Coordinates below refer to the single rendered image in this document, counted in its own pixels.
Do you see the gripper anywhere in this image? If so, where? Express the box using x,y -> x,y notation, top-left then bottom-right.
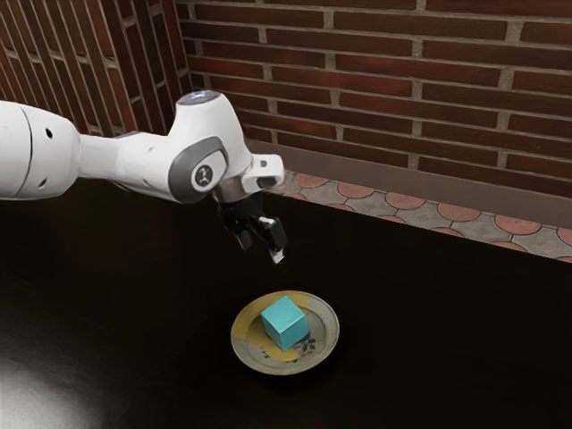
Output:
218,190 -> 288,265

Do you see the teal cube block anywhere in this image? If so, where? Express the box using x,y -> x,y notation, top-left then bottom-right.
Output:
260,294 -> 309,351

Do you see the grey and yellow plate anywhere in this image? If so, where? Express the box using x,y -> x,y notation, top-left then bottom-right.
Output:
230,290 -> 341,376

